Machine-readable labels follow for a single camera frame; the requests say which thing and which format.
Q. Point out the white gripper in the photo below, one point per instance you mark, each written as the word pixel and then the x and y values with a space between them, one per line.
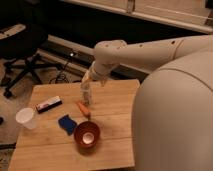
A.
pixel 90 76

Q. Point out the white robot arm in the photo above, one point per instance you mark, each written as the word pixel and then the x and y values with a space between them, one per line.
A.
pixel 172 113

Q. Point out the clear plastic bottle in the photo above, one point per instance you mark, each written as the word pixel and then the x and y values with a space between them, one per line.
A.
pixel 86 93

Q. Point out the orange carrot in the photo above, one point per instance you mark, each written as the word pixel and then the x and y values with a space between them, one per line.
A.
pixel 85 111

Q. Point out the blue sponge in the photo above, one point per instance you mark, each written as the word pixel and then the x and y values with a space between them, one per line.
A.
pixel 67 124

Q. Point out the brown bowl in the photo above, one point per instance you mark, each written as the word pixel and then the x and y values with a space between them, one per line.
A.
pixel 87 134

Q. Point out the wooden table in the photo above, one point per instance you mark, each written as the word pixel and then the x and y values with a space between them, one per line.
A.
pixel 65 140

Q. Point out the black office chair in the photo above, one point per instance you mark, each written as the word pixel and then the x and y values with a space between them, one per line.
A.
pixel 18 47

